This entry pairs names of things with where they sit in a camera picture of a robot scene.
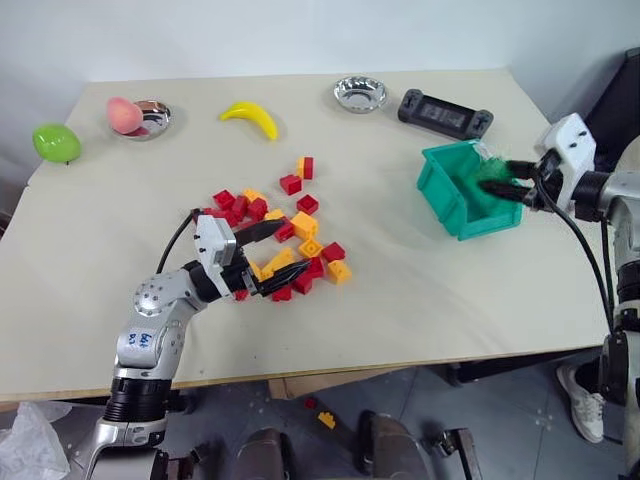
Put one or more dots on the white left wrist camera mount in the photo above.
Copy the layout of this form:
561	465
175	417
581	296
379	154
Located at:
215	240

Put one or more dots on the teal plastic bin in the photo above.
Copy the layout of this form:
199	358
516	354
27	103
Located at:
450	200

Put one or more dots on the yellow toy banana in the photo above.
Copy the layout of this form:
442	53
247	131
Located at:
252	119

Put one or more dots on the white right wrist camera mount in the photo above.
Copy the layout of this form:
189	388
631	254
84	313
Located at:
570	145

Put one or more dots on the black metal frame foot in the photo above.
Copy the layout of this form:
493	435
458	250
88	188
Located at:
457	450

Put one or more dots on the pink toy peach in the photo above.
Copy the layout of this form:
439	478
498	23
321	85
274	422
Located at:
123	115

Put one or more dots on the red toy block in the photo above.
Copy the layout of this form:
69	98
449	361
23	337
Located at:
317	269
303	284
291	184
285	233
241	295
307	203
334	251
257	209
309	167
281	294
222	215
311	402
240	207
223	198

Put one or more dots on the green toy mango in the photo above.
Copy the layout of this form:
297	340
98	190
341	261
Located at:
56	142

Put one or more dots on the wooden table support beam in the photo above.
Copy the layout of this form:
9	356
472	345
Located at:
325	384

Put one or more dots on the white sneaker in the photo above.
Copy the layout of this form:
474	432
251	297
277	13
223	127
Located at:
582	400

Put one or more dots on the black table crossbar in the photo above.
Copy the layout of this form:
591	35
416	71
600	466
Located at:
500	367

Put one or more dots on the shiny steel bowl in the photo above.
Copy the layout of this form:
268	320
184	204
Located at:
156	120
361	93

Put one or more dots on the black handheld device holder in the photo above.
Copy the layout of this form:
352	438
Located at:
445	115

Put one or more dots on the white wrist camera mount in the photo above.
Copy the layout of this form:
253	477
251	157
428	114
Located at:
570	145
215	240

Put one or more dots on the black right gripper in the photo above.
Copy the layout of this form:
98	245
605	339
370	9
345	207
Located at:
541	185

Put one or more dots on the long yellow toy block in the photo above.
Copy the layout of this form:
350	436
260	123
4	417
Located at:
280	257

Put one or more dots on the clear plastic bag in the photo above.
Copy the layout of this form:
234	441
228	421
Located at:
30	442

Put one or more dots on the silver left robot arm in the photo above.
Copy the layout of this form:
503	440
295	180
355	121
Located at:
150	320

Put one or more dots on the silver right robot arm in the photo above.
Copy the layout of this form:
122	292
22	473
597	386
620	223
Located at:
620	195

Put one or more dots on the green toy block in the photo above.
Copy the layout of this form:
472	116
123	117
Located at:
492	172

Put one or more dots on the dark rounded shape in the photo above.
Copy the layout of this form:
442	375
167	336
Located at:
264	454
391	447

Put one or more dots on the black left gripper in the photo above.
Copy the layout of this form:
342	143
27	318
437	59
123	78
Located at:
239	280

